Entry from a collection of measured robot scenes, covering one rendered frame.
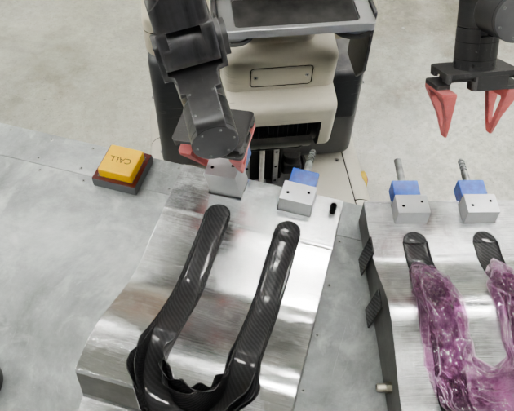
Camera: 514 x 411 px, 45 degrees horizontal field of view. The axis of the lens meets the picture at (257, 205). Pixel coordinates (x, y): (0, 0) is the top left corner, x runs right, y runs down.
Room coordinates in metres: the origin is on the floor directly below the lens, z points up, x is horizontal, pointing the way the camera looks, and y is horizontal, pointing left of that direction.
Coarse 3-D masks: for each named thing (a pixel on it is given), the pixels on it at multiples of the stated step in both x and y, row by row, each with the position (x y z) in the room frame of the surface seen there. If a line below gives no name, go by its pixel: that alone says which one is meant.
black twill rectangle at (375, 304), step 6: (378, 294) 0.43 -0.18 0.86; (372, 300) 0.43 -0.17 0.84; (378, 300) 0.42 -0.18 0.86; (372, 306) 0.43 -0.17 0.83; (378, 306) 0.42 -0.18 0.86; (366, 312) 0.43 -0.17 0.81; (372, 312) 0.42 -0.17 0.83; (378, 312) 0.41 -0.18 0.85; (366, 318) 0.42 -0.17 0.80; (372, 318) 0.41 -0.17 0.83
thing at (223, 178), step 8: (248, 152) 0.63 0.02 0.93; (216, 160) 0.60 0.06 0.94; (224, 160) 0.60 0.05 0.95; (248, 160) 0.63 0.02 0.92; (208, 168) 0.59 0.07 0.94; (216, 168) 0.59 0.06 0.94; (224, 168) 0.59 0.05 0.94; (232, 168) 0.59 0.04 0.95; (208, 176) 0.58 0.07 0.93; (216, 176) 0.58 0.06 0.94; (224, 176) 0.57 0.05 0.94; (232, 176) 0.57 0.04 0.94; (240, 176) 0.58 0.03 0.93; (208, 184) 0.58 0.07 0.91; (216, 184) 0.58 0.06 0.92; (224, 184) 0.57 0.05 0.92; (232, 184) 0.57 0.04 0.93; (240, 184) 0.58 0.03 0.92; (216, 192) 0.58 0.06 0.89; (224, 192) 0.58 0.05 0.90; (232, 192) 0.57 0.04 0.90; (240, 192) 0.57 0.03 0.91
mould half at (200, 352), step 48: (192, 192) 0.58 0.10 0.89; (192, 240) 0.50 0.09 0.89; (240, 240) 0.50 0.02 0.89; (144, 288) 0.41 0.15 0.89; (240, 288) 0.42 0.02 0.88; (288, 288) 0.42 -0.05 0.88; (96, 336) 0.32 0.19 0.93; (192, 336) 0.33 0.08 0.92; (288, 336) 0.34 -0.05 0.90; (96, 384) 0.27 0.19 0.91; (192, 384) 0.26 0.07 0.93; (288, 384) 0.27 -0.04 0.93
